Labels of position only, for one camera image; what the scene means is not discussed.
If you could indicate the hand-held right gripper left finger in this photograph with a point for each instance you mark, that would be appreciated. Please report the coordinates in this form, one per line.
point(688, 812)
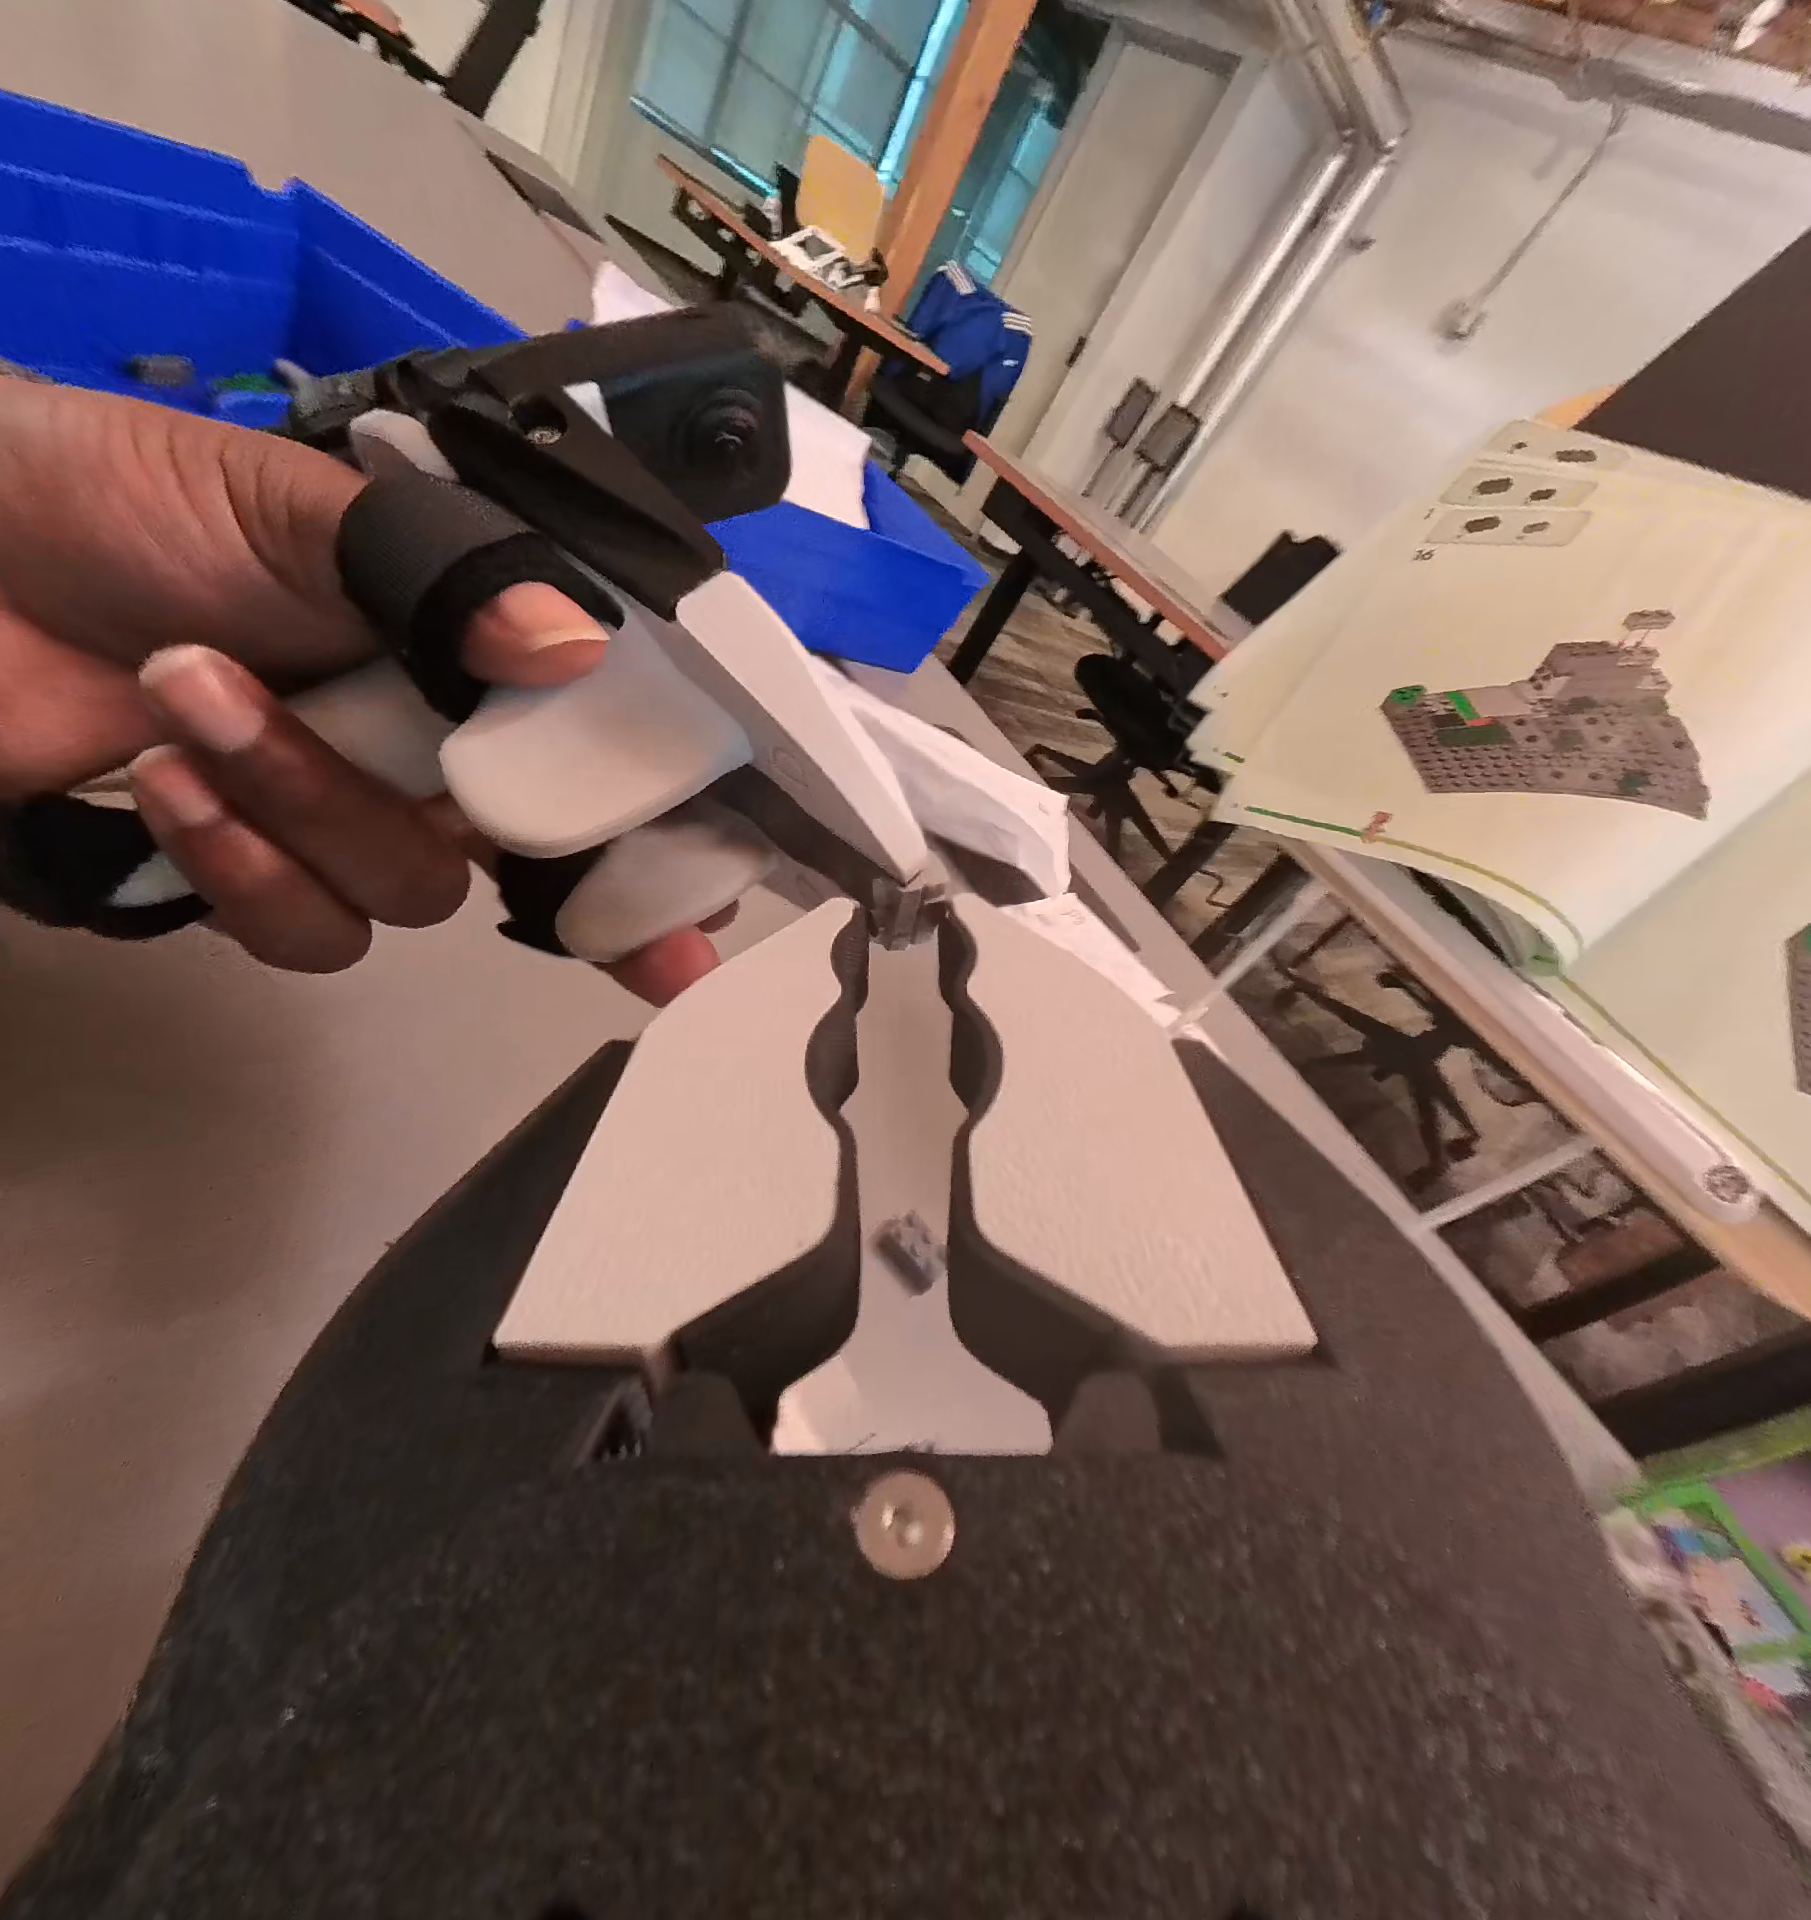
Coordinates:
point(680, 1187)

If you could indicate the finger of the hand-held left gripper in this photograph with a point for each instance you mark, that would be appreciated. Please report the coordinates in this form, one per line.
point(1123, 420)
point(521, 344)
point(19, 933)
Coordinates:
point(822, 857)
point(799, 720)

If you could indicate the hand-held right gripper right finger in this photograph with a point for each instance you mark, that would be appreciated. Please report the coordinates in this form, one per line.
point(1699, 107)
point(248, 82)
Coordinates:
point(1130, 1187)

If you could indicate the brick building instruction booklet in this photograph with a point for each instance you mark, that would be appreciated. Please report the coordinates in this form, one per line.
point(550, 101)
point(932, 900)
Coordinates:
point(1594, 632)

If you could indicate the person's left hand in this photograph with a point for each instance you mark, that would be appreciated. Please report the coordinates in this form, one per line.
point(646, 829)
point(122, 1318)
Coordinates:
point(95, 571)

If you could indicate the office table wooden edge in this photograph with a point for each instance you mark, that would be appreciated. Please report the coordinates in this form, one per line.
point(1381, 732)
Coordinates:
point(846, 308)
point(1100, 541)

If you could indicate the large window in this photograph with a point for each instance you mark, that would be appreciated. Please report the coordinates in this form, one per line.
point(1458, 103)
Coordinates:
point(756, 76)

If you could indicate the blue jacket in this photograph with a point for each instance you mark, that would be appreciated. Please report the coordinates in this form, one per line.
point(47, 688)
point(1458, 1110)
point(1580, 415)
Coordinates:
point(972, 339)

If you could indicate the wooden pillar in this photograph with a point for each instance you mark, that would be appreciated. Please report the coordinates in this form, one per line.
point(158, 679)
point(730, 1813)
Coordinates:
point(964, 119)

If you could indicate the green toy set box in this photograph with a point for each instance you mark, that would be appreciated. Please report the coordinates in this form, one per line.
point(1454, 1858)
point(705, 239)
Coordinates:
point(1776, 1577)

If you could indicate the silver duct pipe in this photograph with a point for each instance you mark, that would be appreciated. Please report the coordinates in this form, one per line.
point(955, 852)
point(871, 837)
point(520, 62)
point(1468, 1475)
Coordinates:
point(1295, 226)

